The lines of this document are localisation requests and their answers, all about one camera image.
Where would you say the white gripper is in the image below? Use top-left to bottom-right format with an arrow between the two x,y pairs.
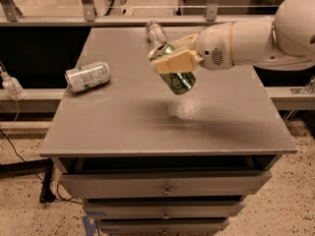
151,23 -> 232,74

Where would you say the grey metal railing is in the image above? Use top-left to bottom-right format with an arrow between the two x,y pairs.
1,0 -> 284,27

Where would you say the clear plastic bottle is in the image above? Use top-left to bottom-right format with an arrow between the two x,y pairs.
146,21 -> 168,47

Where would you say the middle grey drawer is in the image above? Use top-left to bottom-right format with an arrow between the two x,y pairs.
85,201 -> 244,219

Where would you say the grey drawer cabinet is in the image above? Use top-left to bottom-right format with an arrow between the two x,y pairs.
38,26 -> 299,236

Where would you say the white and green soda can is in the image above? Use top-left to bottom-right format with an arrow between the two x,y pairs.
65,62 -> 111,92

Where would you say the top grey drawer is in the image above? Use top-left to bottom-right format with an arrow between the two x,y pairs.
60,171 -> 272,199

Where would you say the black metal floor stand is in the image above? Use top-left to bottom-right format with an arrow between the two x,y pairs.
0,158 -> 56,204

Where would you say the grey drawer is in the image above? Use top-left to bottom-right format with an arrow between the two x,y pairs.
60,171 -> 272,199
85,201 -> 244,219
98,219 -> 229,234

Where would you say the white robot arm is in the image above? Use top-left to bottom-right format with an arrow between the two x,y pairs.
149,0 -> 315,74

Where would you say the bottom grey drawer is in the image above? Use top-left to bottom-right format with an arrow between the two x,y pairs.
98,219 -> 229,234

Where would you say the black floor cable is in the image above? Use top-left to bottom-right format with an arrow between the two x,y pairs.
0,61 -> 83,205

